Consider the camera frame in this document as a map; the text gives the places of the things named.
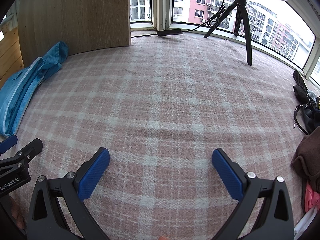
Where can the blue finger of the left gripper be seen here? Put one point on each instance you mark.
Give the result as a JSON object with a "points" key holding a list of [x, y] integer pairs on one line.
{"points": [[26, 154], [8, 143]]}

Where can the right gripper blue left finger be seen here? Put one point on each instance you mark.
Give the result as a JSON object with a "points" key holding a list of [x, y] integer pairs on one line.
{"points": [[46, 219]]}

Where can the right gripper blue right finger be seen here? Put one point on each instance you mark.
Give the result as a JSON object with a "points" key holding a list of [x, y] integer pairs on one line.
{"points": [[275, 217]]}

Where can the person left hand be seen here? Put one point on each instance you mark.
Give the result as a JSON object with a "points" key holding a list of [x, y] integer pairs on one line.
{"points": [[17, 215]]}

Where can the white shirt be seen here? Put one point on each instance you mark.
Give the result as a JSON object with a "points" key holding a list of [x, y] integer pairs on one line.
{"points": [[304, 223]]}

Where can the pink garment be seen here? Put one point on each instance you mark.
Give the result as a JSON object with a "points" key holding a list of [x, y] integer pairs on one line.
{"points": [[311, 198]]}

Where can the folded blue garment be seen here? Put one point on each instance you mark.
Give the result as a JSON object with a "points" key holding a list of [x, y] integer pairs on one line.
{"points": [[18, 90]]}

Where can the brown fleece garment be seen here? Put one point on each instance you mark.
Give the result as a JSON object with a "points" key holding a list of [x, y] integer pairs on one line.
{"points": [[306, 161]]}

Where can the pine wood headboard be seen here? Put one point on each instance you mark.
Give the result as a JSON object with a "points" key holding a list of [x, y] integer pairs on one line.
{"points": [[11, 57]]}

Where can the pink plaid table cloth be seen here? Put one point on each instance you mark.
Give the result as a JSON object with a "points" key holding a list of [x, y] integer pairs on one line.
{"points": [[161, 106]]}

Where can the light wooden cabinet panel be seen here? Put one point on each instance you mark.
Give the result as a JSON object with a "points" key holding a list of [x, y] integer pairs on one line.
{"points": [[84, 25]]}

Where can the black power adapter bar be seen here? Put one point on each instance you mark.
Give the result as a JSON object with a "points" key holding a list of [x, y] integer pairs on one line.
{"points": [[169, 32]]}

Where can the black bag with straps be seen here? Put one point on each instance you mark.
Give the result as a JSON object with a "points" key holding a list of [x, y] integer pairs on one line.
{"points": [[308, 106]]}

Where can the black camera tripod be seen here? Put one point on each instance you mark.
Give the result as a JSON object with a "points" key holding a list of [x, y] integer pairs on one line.
{"points": [[241, 15]]}

